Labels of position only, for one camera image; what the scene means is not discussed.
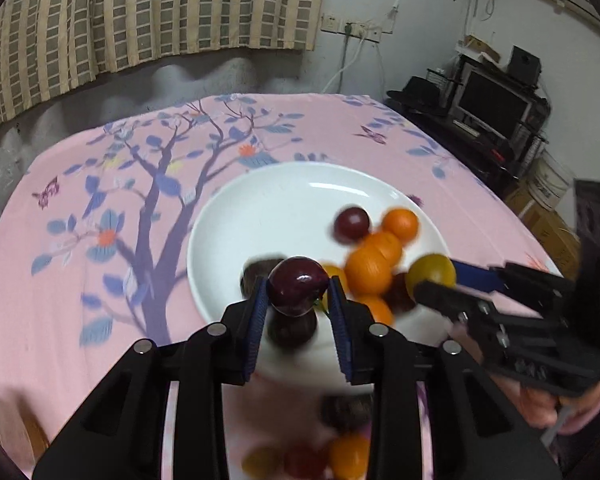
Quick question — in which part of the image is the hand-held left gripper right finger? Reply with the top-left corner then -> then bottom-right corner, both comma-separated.
327,276 -> 563,480

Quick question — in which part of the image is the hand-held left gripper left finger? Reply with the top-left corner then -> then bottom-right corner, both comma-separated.
32,276 -> 271,480

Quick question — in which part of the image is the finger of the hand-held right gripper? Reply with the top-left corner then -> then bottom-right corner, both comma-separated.
414,280 -> 511,342
452,260 -> 576,307

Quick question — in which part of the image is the yellowish round fruit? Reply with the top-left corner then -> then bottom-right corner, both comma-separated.
406,254 -> 457,297

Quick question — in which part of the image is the orange mandarin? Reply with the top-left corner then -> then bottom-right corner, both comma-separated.
355,296 -> 395,326
328,434 -> 371,480
321,265 -> 351,297
381,208 -> 421,242
362,231 -> 403,266

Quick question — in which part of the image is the dark brown mangosteen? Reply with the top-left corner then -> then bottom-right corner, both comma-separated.
321,394 -> 376,431
387,272 -> 418,313

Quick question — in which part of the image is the dark red cherry tomato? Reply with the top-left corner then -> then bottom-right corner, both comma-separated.
268,256 -> 329,318

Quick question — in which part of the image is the large orange tomato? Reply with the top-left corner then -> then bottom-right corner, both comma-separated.
345,247 -> 393,295

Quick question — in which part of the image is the white oval plate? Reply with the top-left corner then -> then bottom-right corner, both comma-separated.
186,161 -> 451,386

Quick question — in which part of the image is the person's right hand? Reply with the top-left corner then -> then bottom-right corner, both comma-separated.
517,382 -> 600,436

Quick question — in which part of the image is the black computer desk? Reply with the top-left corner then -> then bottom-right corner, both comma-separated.
387,100 -> 551,198

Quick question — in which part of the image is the white bucket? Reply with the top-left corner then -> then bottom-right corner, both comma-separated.
527,152 -> 573,211

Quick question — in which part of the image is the small yellow cherry tomato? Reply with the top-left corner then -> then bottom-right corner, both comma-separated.
242,447 -> 283,478

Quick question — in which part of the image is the small red cherry tomato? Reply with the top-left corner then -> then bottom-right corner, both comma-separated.
284,444 -> 328,480

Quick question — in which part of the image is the computer monitor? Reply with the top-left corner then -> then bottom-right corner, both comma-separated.
457,67 -> 533,138

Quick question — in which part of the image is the pink printed tablecloth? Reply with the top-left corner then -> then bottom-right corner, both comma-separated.
0,92 -> 566,480

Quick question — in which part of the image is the black hat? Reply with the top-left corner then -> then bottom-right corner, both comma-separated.
386,76 -> 448,111

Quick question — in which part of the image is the black speaker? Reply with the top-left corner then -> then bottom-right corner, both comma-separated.
509,46 -> 542,86

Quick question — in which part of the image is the flat cardboard box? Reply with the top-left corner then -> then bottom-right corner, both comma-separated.
455,35 -> 503,61

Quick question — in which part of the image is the white power strip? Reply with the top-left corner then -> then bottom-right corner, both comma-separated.
344,21 -> 382,43

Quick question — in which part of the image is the striped beige curtain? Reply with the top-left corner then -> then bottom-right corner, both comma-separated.
92,0 -> 331,73
0,0 -> 101,133

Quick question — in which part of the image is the white power cable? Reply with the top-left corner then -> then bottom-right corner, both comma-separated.
322,35 -> 366,93

